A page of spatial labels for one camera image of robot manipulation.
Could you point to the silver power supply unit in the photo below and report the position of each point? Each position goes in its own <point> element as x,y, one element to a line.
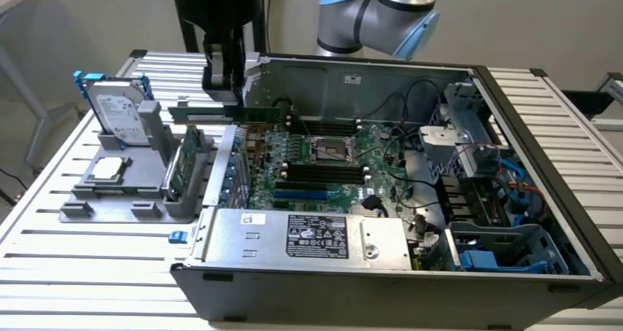
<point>273,243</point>

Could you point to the grey desk with legs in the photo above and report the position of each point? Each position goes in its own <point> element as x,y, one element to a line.
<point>19,76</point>

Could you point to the small blue clip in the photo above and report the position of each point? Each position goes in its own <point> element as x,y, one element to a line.
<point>178,236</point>

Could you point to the black expansion slot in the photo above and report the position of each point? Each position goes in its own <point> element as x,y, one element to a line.
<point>300,186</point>

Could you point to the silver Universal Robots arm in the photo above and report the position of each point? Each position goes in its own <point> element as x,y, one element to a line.
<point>350,21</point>

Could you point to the black table corner cap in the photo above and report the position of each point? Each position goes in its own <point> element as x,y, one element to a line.
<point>540,72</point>
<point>139,53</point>

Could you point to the grey disk bay with blue latch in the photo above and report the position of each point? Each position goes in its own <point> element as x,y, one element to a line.
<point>506,249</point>

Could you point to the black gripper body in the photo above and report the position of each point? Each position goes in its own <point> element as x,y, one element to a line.
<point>220,3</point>

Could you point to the hard disk with blue caddy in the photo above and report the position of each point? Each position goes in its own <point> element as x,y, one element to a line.
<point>117,108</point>

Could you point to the green motherboard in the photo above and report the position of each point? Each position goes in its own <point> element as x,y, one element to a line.
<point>385,157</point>

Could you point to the blue expansion slot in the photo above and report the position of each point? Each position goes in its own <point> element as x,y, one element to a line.
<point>300,195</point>

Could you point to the metal CPU socket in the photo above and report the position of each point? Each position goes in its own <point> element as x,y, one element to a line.
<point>333,148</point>

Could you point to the black metal stand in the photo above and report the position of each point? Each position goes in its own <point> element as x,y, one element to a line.
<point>261,17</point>

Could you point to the black RAM slot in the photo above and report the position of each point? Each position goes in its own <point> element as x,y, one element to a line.
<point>324,127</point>
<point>324,121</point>
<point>324,173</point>
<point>324,178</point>
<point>324,124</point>
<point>324,169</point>
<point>324,164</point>
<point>324,131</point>

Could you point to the silver CPU chip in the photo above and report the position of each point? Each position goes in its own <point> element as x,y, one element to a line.
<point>111,168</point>

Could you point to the green RAM stick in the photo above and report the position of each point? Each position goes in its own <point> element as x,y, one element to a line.
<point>264,115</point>

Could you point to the black open PC case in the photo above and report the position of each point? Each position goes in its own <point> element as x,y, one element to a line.
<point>370,294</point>

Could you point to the metal disk bay cage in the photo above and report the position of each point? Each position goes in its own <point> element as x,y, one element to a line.
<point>468,127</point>

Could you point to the grey parts rack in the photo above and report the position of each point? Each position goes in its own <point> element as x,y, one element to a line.
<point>146,196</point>

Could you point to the green graphics card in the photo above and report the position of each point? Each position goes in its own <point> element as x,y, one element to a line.
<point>185,163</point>

